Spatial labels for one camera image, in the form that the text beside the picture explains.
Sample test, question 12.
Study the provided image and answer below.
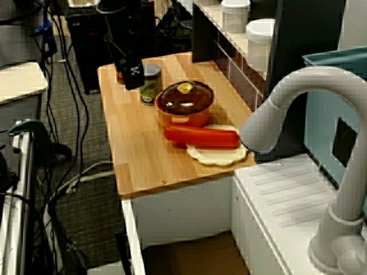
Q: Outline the dark grey upright post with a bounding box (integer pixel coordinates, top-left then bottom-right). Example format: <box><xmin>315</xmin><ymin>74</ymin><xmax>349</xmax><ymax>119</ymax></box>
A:
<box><xmin>256</xmin><ymin>0</ymin><xmax>348</xmax><ymax>161</ymax></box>

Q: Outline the orange toy pot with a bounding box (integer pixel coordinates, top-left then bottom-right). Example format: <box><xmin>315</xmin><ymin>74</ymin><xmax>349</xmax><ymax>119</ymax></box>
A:
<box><xmin>154</xmin><ymin>97</ymin><xmax>213</xmax><ymax>128</ymax></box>

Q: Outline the green peas can grey lid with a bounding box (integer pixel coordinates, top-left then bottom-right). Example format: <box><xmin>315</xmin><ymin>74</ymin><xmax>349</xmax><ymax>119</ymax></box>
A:
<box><xmin>139</xmin><ymin>63</ymin><xmax>162</xmax><ymax>107</ymax></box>

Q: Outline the teal plastic bin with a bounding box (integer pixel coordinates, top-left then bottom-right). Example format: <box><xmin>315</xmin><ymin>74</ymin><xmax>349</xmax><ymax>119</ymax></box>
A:
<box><xmin>302</xmin><ymin>46</ymin><xmax>367</xmax><ymax>187</ymax></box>

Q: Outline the large white lidded jar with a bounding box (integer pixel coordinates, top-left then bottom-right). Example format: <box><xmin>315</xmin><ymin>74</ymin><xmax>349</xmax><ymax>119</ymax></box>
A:
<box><xmin>246</xmin><ymin>18</ymin><xmax>276</xmax><ymax>71</ymax></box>

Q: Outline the red toy sausage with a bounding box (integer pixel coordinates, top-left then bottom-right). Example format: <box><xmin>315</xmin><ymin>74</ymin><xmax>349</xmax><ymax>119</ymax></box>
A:
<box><xmin>164</xmin><ymin>125</ymin><xmax>240</xmax><ymax>148</ymax></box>

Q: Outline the cream flower-shaped plate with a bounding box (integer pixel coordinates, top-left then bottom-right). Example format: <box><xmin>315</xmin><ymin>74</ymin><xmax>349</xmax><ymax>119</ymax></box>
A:
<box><xmin>186</xmin><ymin>123</ymin><xmax>249</xmax><ymax>167</ymax></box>

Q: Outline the small white lidded jar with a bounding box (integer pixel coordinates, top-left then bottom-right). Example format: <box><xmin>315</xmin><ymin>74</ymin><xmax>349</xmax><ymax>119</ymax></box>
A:
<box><xmin>220</xmin><ymin>0</ymin><xmax>252</xmax><ymax>33</ymax></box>

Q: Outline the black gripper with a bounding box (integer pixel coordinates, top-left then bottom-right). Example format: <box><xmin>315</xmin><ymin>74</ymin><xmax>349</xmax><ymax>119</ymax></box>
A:
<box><xmin>113</xmin><ymin>34</ymin><xmax>146</xmax><ymax>91</ymax></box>

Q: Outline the brown transparent lid yellow knob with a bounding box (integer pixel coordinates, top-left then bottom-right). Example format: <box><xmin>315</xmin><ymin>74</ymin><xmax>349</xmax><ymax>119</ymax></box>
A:
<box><xmin>156</xmin><ymin>81</ymin><xmax>216</xmax><ymax>116</ymax></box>

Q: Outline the black computer tower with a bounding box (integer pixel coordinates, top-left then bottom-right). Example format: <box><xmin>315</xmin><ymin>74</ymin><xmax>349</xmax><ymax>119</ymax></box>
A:
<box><xmin>66</xmin><ymin>2</ymin><xmax>157</xmax><ymax>95</ymax></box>

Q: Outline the cream desk board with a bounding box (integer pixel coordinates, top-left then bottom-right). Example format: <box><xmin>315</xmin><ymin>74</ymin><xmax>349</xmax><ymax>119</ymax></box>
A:
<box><xmin>0</xmin><ymin>61</ymin><xmax>49</xmax><ymax>104</ymax></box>

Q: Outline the cream shelf ledge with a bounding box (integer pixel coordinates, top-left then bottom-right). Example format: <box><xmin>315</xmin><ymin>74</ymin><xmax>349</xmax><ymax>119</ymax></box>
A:
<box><xmin>194</xmin><ymin>0</ymin><xmax>272</xmax><ymax>83</ymax></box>

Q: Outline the aluminium frame rail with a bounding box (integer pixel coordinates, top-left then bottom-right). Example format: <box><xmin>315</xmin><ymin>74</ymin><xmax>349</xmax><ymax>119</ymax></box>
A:
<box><xmin>0</xmin><ymin>125</ymin><xmax>38</xmax><ymax>275</ymax></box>

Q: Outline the white floor cable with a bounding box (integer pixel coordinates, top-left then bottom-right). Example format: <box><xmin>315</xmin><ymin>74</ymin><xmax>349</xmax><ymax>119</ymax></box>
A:
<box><xmin>53</xmin><ymin>161</ymin><xmax>115</xmax><ymax>198</ymax></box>

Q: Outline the orange beans can grey lid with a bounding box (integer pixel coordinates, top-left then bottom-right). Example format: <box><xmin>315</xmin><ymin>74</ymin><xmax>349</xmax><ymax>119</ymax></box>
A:
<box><xmin>115</xmin><ymin>67</ymin><xmax>127</xmax><ymax>84</ymax></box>

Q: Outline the black cable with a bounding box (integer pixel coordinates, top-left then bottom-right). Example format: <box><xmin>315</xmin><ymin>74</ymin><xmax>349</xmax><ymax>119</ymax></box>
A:
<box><xmin>42</xmin><ymin>42</ymin><xmax>58</xmax><ymax>144</ymax></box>
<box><xmin>51</xmin><ymin>11</ymin><xmax>90</xmax><ymax>175</ymax></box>

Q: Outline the white toy kitchen cabinet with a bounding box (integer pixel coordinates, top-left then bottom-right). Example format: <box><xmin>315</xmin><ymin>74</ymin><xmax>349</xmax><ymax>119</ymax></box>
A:
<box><xmin>120</xmin><ymin>153</ymin><xmax>367</xmax><ymax>275</ymax></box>

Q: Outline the grey toy faucet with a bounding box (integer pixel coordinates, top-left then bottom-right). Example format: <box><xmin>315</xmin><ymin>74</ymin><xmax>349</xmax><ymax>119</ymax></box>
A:
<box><xmin>239</xmin><ymin>66</ymin><xmax>367</xmax><ymax>273</ymax></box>

